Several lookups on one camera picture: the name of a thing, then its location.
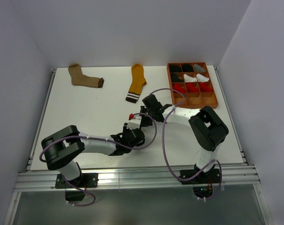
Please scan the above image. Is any mustard yellow striped sock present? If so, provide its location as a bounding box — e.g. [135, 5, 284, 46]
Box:
[125, 64, 147, 103]

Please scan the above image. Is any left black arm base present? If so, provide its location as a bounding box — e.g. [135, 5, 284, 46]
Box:
[54, 173, 98, 207]

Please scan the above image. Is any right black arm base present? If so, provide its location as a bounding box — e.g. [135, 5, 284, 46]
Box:
[180, 168, 222, 200]

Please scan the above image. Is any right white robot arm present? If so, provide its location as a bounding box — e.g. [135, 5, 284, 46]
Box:
[142, 94, 229, 183]

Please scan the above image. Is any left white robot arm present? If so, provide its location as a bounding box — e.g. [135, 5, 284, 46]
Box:
[39, 125, 145, 187]

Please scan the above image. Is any red rolled sock left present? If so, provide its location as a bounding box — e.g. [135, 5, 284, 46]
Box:
[173, 83, 186, 93]

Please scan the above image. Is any red rolled sock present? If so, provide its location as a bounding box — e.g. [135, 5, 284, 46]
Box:
[173, 83, 186, 93]
[199, 82, 213, 92]
[186, 82, 199, 93]

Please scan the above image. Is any black rolled sock middle-left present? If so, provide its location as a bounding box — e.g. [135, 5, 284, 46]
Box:
[170, 73, 184, 83]

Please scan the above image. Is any red rolled sock middle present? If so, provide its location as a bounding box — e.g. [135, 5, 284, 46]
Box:
[186, 82, 199, 93]

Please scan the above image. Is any black rolled sock back-left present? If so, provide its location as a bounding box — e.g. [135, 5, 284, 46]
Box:
[169, 65, 182, 73]

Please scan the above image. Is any white rolled sock middle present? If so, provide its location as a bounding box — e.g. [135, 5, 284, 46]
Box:
[184, 74, 198, 83]

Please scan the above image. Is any white rolled sock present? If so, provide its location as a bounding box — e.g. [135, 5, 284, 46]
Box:
[196, 73, 210, 83]
[184, 74, 198, 83]

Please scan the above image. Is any orange compartment organizer box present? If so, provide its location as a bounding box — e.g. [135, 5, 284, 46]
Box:
[167, 62, 218, 109]

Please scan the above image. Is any black rolled sock back-middle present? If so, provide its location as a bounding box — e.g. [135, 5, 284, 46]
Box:
[181, 64, 194, 72]

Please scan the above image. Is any red rolled sock right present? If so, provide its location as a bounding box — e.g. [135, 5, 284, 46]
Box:
[199, 82, 213, 92]

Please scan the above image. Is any white rolled sock right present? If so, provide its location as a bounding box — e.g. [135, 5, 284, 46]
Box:
[196, 73, 210, 83]

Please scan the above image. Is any grey rolled sock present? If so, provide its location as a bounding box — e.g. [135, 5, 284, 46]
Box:
[194, 64, 206, 72]

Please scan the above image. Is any brown sock on table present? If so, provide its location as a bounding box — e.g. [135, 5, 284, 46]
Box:
[68, 63, 104, 88]

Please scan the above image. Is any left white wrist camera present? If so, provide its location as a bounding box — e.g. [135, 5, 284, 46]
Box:
[127, 114, 142, 130]

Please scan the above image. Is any aluminium frame rail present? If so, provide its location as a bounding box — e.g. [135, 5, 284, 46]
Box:
[14, 165, 260, 192]

